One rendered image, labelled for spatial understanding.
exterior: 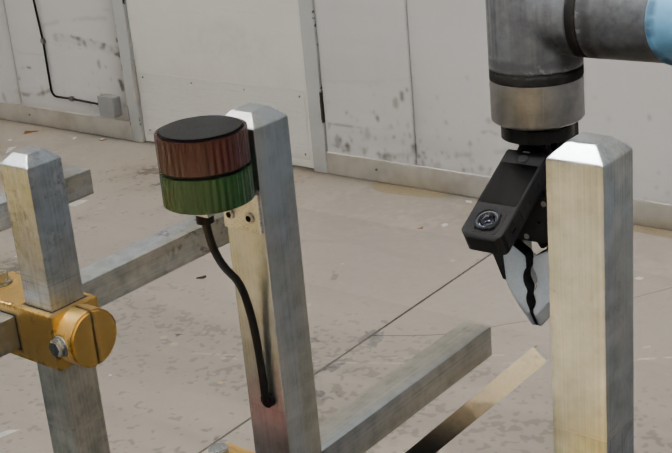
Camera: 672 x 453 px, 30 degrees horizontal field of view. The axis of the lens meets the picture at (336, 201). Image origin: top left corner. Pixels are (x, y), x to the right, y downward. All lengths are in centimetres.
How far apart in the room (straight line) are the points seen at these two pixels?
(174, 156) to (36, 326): 32
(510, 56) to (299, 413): 43
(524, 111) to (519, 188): 7
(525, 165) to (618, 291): 51
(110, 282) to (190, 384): 187
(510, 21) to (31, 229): 47
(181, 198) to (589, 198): 26
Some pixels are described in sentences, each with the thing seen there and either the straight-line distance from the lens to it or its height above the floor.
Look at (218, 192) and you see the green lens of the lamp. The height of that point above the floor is 113.
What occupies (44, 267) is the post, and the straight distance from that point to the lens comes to 104.
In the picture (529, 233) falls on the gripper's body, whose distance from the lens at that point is 125.
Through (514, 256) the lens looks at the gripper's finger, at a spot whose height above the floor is 89.
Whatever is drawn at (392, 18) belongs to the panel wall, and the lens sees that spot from 400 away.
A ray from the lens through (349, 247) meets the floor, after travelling 369.
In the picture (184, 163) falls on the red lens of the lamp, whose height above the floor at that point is 115.
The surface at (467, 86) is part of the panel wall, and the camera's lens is 390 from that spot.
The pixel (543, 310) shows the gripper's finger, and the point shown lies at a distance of 128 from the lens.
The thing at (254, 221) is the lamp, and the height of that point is 109.
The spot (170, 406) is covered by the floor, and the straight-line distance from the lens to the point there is 294.
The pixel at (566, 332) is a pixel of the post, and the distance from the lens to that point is 72.
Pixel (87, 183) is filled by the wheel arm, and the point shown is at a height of 95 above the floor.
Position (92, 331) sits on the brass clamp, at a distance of 106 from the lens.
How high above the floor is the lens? 139
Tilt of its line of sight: 20 degrees down
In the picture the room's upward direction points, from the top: 5 degrees counter-clockwise
